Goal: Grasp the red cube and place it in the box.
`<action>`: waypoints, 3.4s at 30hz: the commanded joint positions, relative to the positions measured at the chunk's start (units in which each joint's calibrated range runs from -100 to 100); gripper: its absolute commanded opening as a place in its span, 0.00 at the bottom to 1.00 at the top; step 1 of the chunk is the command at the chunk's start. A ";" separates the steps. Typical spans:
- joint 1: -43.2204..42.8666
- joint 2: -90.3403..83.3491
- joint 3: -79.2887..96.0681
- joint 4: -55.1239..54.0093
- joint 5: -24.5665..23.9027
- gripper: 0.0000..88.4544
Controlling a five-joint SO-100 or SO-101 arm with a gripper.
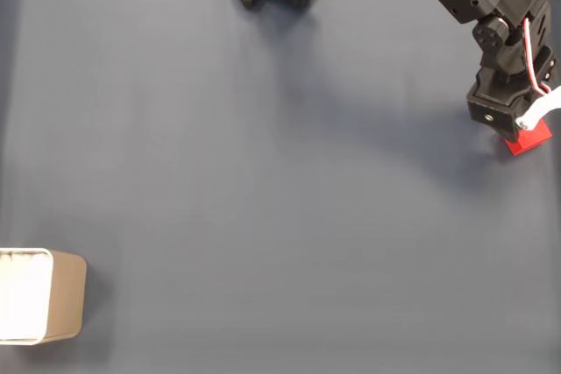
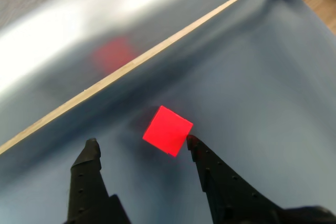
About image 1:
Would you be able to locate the red cube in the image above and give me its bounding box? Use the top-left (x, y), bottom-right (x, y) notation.
top-left (502, 117), bottom-right (553, 157)

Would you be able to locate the beige box with white rim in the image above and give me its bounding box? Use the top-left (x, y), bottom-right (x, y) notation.
top-left (0, 247), bottom-right (88, 346)

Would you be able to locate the grey table mat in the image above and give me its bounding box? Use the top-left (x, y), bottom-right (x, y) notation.
top-left (0, 0), bottom-right (561, 374)

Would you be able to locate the white padding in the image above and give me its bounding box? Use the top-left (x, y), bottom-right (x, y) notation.
top-left (0, 252), bottom-right (48, 340)

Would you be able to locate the white camera mount with board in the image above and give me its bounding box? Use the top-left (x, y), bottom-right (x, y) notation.
top-left (515, 84), bottom-right (561, 131)

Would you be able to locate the white red servo cable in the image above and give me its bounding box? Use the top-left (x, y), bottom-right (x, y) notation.
top-left (520, 14), bottom-right (554, 97)

